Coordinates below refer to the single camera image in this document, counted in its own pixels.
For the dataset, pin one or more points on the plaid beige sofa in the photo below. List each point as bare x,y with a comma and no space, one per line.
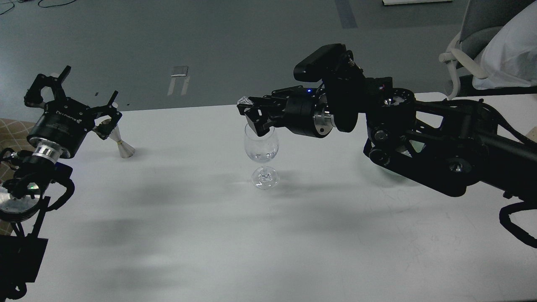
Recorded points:
13,134

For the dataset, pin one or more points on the green ceramic bowl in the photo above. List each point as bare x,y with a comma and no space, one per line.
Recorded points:
401,170

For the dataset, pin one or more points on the beige speckled block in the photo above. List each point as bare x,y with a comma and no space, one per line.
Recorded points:
532,134

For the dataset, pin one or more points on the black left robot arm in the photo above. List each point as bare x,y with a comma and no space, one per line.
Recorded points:
41,183

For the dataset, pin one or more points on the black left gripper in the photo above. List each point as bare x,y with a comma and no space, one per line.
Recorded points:
58,130

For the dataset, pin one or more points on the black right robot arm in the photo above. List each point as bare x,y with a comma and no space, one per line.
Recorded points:
444,145

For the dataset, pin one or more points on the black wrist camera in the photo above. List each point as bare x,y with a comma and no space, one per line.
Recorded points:
319,63

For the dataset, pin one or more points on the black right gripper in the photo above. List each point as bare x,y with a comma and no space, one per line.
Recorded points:
303,111

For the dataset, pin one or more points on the clear wine glass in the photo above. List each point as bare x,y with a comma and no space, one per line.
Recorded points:
262,150

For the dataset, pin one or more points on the steel cocktail jigger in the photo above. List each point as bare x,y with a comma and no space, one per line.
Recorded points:
125,150

